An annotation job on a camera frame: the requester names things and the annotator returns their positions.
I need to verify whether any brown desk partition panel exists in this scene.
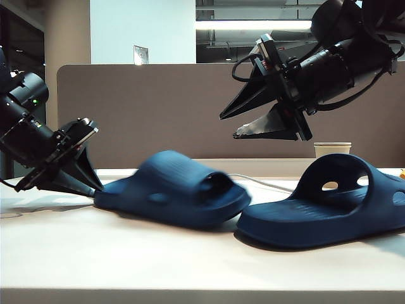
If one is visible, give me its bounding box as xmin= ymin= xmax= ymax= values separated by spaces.
xmin=56 ymin=63 xmax=405 ymax=168

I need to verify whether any silver metal wall plate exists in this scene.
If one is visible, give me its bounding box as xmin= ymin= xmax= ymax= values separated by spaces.
xmin=132 ymin=44 xmax=150 ymax=66

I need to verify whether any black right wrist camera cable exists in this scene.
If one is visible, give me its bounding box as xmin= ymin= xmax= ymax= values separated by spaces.
xmin=232 ymin=55 xmax=263 ymax=84

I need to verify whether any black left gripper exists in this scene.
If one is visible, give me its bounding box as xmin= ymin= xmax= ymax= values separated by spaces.
xmin=14 ymin=126 xmax=104 ymax=198

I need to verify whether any white ceiling light strip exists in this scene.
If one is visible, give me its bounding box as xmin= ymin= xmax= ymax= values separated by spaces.
xmin=195 ymin=20 xmax=314 ymax=32

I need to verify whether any light grey table cable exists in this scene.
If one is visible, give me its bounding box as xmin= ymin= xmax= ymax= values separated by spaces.
xmin=229 ymin=173 xmax=295 ymax=193

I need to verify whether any dark blue rubber slipper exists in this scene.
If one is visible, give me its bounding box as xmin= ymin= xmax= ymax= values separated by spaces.
xmin=94 ymin=150 xmax=252 ymax=229
xmin=236 ymin=153 xmax=405 ymax=253

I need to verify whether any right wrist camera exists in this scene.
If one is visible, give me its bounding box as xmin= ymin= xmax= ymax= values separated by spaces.
xmin=255 ymin=34 xmax=281 ymax=75

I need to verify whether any beige paper cup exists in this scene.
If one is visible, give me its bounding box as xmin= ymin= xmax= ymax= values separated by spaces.
xmin=313 ymin=142 xmax=352 ymax=160

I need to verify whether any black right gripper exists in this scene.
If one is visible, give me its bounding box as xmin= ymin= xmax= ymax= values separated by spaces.
xmin=219 ymin=58 xmax=317 ymax=143

